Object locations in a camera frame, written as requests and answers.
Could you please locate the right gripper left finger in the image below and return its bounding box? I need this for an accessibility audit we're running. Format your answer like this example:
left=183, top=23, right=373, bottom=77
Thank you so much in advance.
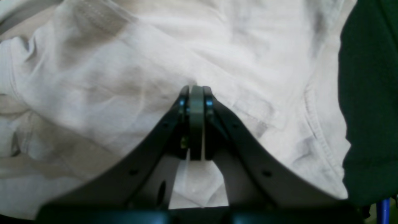
left=37, top=86, right=199, bottom=224

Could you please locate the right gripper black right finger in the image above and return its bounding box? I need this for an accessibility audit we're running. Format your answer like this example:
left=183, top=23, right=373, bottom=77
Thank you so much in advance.
left=203, top=86, right=364, bottom=224

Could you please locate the pink T-shirt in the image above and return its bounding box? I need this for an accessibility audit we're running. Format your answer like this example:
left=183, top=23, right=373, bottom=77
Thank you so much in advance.
left=1, top=0, right=356, bottom=219

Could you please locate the black table cloth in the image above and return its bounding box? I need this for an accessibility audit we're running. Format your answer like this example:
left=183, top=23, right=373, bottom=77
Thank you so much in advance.
left=338, top=0, right=398, bottom=206

